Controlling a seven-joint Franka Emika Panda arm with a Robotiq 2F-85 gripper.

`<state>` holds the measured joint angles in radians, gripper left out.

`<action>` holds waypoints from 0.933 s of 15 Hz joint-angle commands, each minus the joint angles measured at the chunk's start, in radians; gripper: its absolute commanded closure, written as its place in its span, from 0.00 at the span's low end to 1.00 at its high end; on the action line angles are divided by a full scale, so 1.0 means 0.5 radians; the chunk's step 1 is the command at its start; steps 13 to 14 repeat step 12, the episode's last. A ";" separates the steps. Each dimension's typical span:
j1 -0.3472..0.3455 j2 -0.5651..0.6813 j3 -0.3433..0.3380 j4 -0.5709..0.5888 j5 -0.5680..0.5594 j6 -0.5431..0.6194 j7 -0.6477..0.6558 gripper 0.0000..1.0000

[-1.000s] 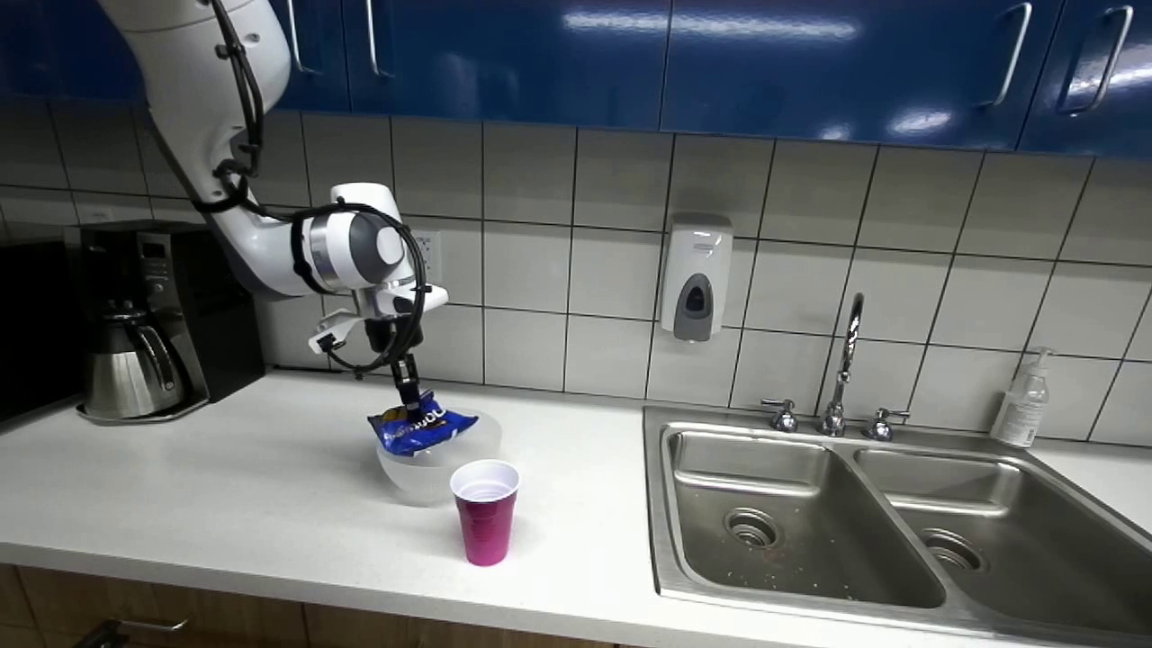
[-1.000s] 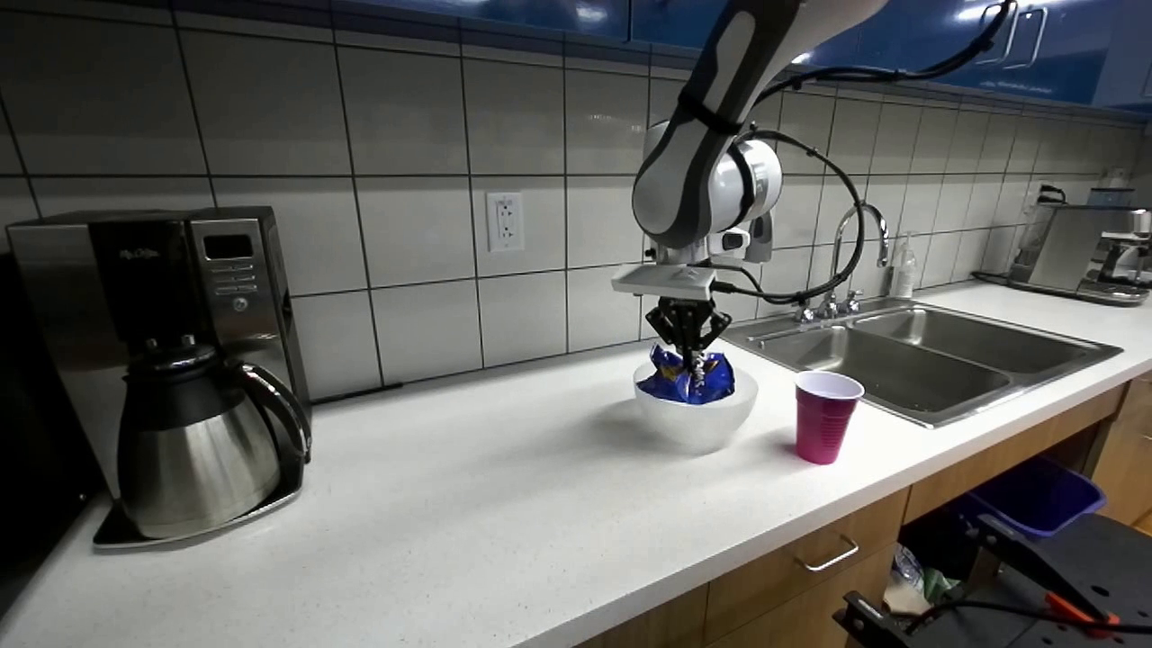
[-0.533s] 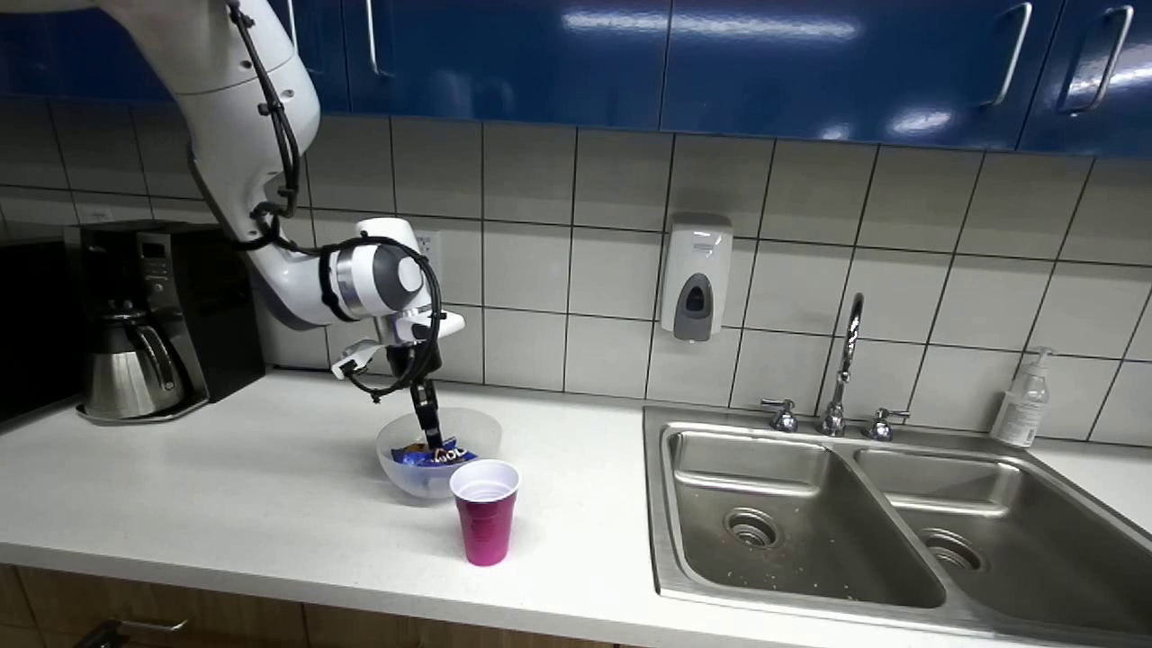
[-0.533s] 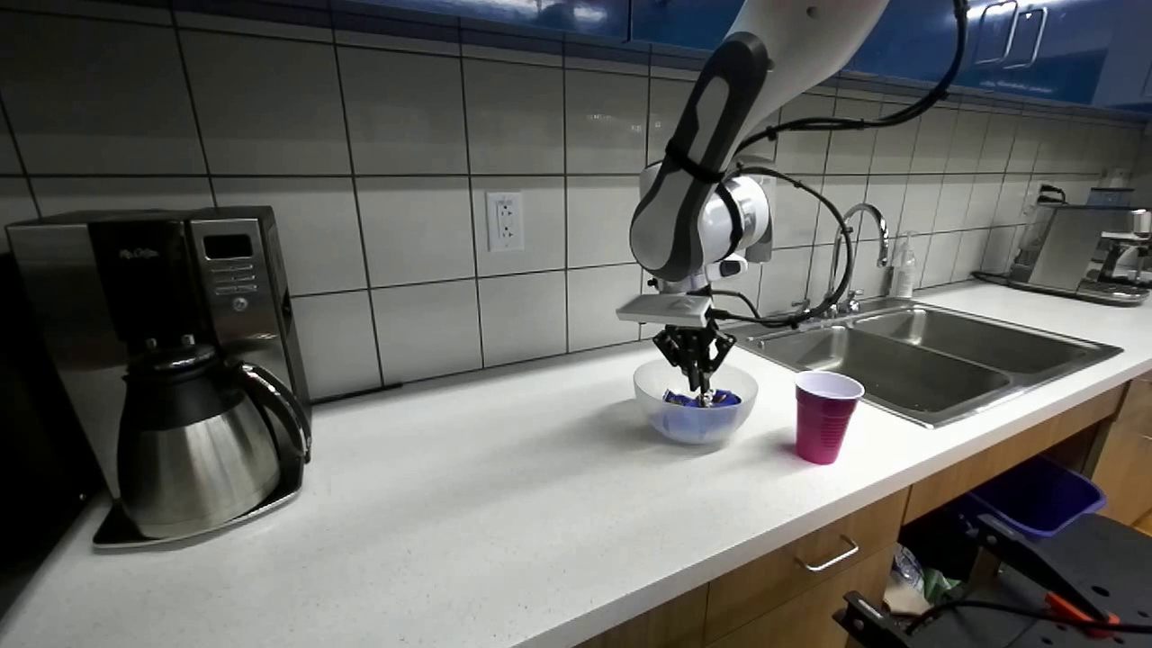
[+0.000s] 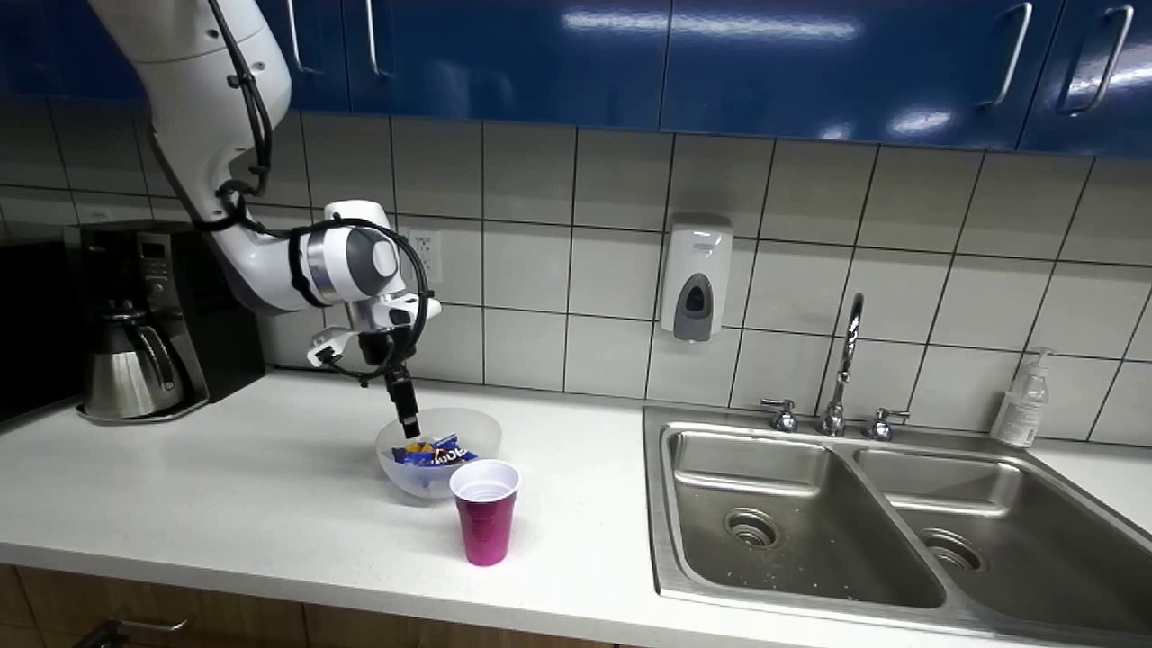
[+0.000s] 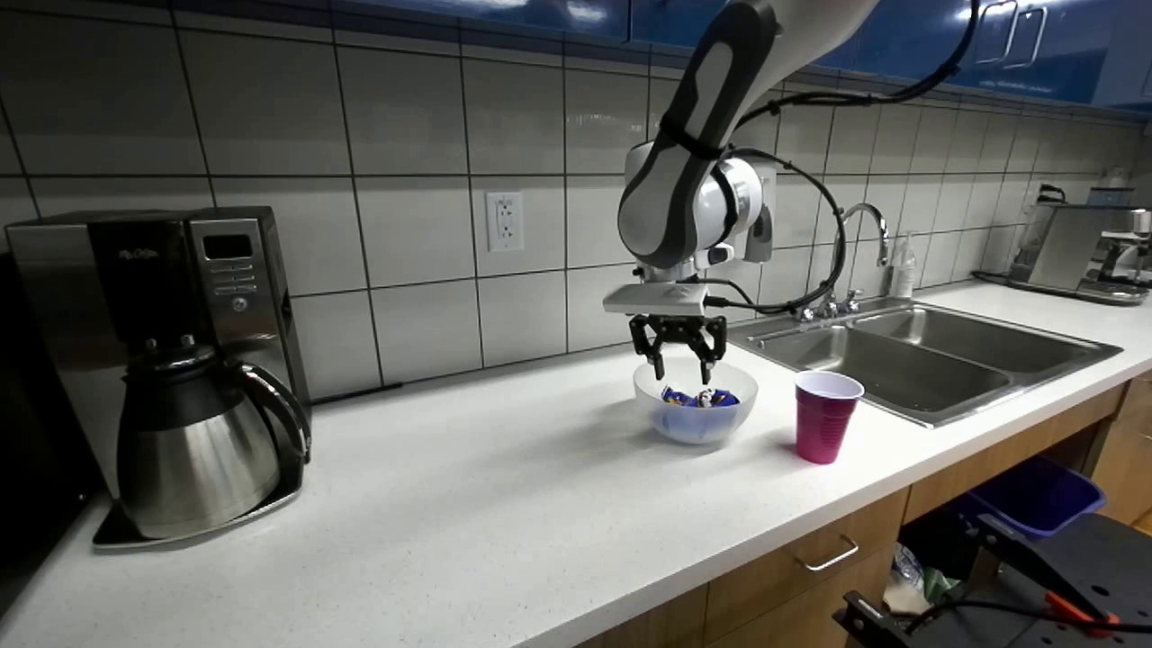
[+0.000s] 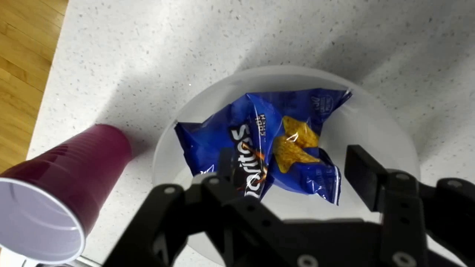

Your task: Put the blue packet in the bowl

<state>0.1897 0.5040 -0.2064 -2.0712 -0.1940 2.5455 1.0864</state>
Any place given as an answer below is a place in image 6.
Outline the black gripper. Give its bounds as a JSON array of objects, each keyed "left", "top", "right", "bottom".
[{"left": 627, "top": 312, "right": 732, "bottom": 390}]

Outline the blue chips packet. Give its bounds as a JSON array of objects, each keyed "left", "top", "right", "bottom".
[{"left": 657, "top": 383, "right": 746, "bottom": 414}]

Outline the clear plastic bowl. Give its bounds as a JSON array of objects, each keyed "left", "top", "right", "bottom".
[{"left": 630, "top": 357, "right": 764, "bottom": 451}]

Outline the magenta plastic cup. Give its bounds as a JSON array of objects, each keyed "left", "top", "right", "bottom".
[{"left": 793, "top": 369, "right": 867, "bottom": 467}]

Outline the chrome faucet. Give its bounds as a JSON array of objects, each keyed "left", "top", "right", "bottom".
[{"left": 836, "top": 198, "right": 900, "bottom": 310}]

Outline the clear pump soap bottle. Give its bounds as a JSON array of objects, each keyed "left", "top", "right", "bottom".
[{"left": 895, "top": 233, "right": 933, "bottom": 301}]

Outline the wooden base cabinet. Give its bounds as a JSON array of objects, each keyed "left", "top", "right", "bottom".
[{"left": 580, "top": 373, "right": 1152, "bottom": 648}]

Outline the stainless steel double sink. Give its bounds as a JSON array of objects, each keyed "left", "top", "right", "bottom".
[{"left": 732, "top": 298, "right": 1126, "bottom": 427}]

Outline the crumpled white plastic bag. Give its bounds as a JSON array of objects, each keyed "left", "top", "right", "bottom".
[{"left": 878, "top": 545, "right": 964, "bottom": 619}]

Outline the blue plastic bin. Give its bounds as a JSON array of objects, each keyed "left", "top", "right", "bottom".
[{"left": 967, "top": 453, "right": 1110, "bottom": 545}]

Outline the blue glossy cabinet door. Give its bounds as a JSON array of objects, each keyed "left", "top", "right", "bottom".
[
  {"left": 823, "top": 0, "right": 1023, "bottom": 89},
  {"left": 1020, "top": 0, "right": 1152, "bottom": 117},
  {"left": 327, "top": 0, "right": 632, "bottom": 52}
]

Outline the silver countertop appliance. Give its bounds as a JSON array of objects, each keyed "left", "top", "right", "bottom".
[{"left": 1005, "top": 183, "right": 1152, "bottom": 310}]

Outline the black equipment stand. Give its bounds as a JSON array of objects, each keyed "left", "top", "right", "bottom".
[{"left": 832, "top": 513, "right": 1152, "bottom": 648}]

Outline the black silver coffee maker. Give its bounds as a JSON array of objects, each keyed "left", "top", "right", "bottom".
[{"left": 3, "top": 204, "right": 318, "bottom": 550}]

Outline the steel coffee carafe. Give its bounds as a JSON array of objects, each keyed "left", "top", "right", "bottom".
[{"left": 115, "top": 339, "right": 318, "bottom": 545}]

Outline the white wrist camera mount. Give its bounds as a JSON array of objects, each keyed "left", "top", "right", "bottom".
[{"left": 601, "top": 281, "right": 733, "bottom": 321}]

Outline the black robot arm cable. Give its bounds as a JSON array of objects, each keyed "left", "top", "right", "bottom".
[{"left": 697, "top": 0, "right": 985, "bottom": 321}]

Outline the white wall outlet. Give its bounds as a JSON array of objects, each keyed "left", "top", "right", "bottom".
[{"left": 482, "top": 190, "right": 528, "bottom": 259}]

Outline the silver drawer handle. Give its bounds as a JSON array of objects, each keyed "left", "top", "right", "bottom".
[{"left": 795, "top": 541, "right": 864, "bottom": 577}]

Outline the silver cabinet door handle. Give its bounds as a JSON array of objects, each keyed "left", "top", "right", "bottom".
[{"left": 1000, "top": 0, "right": 1030, "bottom": 67}]

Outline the red handled tool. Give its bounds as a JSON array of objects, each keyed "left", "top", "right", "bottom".
[{"left": 1039, "top": 588, "right": 1130, "bottom": 636}]

